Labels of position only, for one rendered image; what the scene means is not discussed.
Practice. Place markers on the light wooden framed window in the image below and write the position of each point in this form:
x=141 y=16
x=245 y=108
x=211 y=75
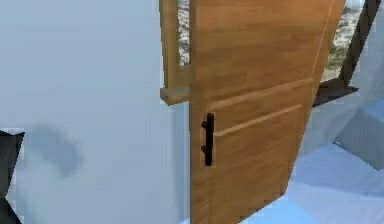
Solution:
x=171 y=66

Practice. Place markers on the brown wooden room door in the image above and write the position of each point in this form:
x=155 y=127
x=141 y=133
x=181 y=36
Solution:
x=253 y=100

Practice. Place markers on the dark framed window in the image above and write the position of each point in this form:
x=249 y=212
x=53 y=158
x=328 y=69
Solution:
x=350 y=60

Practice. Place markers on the black angular object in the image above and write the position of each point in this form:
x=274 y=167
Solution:
x=7 y=156

